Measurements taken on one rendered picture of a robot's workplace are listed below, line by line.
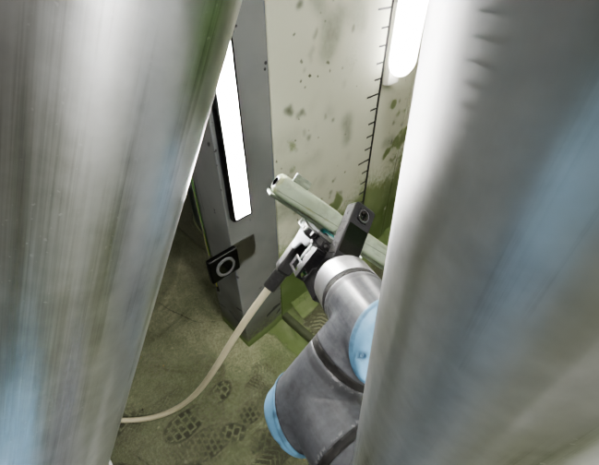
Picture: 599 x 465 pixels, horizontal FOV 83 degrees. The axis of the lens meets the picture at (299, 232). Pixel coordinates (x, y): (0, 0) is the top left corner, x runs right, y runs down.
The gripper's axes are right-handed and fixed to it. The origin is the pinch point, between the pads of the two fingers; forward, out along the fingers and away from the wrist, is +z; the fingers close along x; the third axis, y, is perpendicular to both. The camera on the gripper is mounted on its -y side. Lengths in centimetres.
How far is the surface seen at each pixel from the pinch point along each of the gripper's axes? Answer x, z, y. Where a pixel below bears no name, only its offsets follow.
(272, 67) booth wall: -21.8, 26.0, -23.0
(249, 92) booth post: -23.3, 23.7, -14.9
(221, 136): -23.7, 19.2, -3.0
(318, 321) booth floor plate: 50, 50, 39
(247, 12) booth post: -32.4, 19.3, -27.1
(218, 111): -27.0, 17.4, -7.2
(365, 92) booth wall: 8, 49, -39
